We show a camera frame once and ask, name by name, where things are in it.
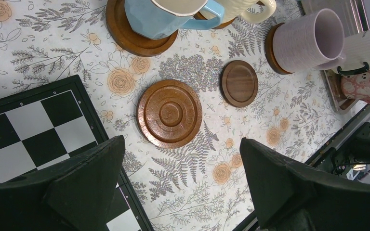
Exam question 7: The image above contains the cream yellow mug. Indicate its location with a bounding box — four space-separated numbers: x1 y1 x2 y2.
215 0 277 24

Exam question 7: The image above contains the light blue faceted mug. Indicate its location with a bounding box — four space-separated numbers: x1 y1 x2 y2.
124 0 225 40

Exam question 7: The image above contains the lilac mug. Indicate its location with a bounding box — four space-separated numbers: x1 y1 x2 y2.
272 8 344 73

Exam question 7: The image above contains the white mug black rim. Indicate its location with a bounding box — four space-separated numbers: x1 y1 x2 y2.
332 30 370 76

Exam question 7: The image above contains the brown wooden coaster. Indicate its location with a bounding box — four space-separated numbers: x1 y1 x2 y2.
194 1 265 30
264 23 293 75
136 79 202 149
106 0 178 57

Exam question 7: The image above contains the metal tray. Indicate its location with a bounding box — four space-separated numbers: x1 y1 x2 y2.
301 0 370 114

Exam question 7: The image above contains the dark walnut coaster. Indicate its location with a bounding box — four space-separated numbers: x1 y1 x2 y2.
220 60 259 108

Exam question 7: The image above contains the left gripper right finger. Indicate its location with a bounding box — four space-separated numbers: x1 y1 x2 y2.
239 138 370 231

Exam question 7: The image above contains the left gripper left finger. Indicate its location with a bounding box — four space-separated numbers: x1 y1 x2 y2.
0 135 125 231

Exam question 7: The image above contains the pink patterned mug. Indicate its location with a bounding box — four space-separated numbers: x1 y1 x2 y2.
341 71 370 104

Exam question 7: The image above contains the floral tablecloth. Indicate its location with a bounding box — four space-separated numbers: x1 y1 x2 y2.
0 0 363 231

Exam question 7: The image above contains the black white chessboard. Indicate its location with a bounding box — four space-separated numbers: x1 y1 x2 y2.
0 75 152 231

